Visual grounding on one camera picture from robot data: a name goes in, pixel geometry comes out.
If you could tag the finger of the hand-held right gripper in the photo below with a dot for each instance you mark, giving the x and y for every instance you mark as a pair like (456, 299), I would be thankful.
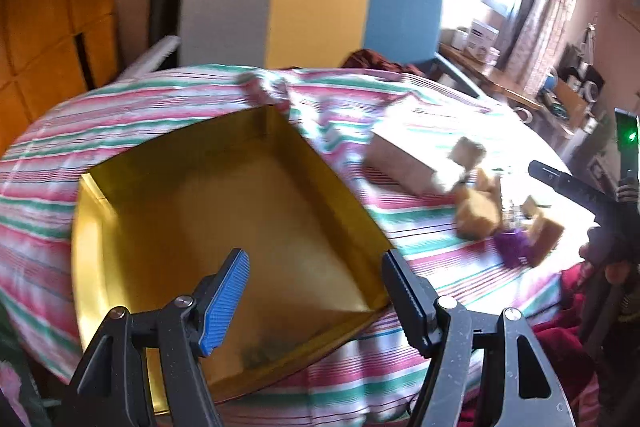
(570, 187)

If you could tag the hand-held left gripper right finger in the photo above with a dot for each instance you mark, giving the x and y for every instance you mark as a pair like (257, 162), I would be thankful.
(404, 302)

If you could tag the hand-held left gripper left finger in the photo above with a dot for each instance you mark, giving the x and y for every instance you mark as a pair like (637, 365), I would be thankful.
(225, 302)

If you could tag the purple bottle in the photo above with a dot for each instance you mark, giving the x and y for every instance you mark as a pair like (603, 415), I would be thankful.
(512, 248)

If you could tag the gold box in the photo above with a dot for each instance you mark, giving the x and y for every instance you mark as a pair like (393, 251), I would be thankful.
(225, 207)

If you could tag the small wooden block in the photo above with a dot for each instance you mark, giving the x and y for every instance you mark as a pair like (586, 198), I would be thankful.
(469, 152)

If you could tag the white rectangular block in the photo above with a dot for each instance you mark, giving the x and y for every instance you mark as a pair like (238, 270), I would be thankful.
(405, 157)

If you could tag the person's right hand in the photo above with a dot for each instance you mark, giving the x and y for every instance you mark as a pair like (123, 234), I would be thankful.
(615, 272)

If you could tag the brown cardboard box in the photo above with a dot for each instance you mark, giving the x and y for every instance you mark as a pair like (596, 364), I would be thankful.
(572, 102)

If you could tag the wooden desk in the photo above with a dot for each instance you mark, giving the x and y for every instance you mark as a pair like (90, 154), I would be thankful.
(492, 77)

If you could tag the red garment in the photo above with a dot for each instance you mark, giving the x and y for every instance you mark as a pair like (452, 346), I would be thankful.
(565, 347)

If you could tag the white carton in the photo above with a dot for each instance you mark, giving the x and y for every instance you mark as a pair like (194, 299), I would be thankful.
(482, 38)

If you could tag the striped tablecloth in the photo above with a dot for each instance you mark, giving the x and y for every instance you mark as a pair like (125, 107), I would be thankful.
(150, 107)

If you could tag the dark red cloth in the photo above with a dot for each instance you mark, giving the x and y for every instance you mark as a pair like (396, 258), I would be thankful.
(380, 61)

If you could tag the grey yellow blue chair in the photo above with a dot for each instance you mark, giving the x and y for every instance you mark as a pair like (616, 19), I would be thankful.
(320, 7)

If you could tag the wooden wardrobe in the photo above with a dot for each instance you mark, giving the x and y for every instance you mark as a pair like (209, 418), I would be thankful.
(45, 17)

